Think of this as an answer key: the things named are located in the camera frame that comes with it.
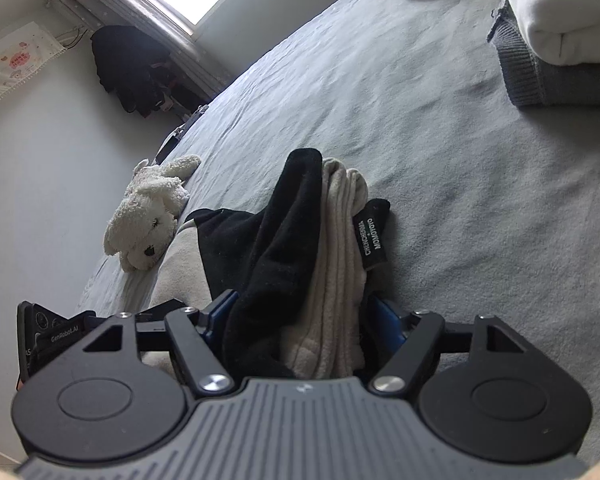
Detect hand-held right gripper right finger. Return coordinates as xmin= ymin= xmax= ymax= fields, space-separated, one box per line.
xmin=362 ymin=294 xmax=531 ymax=396

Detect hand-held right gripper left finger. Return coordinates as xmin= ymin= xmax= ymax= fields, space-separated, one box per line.
xmin=82 ymin=289 xmax=238 ymax=396

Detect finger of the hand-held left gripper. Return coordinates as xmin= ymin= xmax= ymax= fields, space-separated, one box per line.
xmin=135 ymin=297 xmax=187 ymax=327

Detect beige sweatshirt with black sleeves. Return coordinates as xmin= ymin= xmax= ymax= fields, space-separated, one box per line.
xmin=145 ymin=147 xmax=392 ymax=381

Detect dark hanging clothes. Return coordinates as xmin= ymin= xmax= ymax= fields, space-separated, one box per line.
xmin=91 ymin=25 xmax=191 ymax=121

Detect white plush dog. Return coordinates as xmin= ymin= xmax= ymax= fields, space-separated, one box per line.
xmin=103 ymin=154 xmax=202 ymax=274

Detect grey patterned curtain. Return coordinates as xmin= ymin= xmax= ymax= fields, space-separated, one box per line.
xmin=47 ymin=0 xmax=228 ymax=106

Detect grey folded sweater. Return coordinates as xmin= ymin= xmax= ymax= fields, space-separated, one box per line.
xmin=486 ymin=0 xmax=600 ymax=108

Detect white folded garment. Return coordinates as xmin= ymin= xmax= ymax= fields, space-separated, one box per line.
xmin=490 ymin=0 xmax=600 ymax=67

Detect dark strap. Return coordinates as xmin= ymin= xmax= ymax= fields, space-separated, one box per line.
xmin=172 ymin=104 xmax=212 ymax=136

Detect wall poster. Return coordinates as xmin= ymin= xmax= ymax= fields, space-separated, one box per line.
xmin=0 ymin=21 xmax=66 ymax=101

